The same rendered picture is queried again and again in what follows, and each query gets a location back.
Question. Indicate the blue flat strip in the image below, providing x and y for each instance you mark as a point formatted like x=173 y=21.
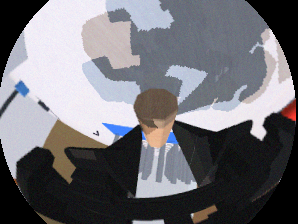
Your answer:
x=120 y=131

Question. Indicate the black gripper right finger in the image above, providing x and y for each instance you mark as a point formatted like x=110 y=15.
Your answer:
x=203 y=148

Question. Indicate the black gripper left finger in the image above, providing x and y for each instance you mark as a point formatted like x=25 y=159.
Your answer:
x=121 y=159

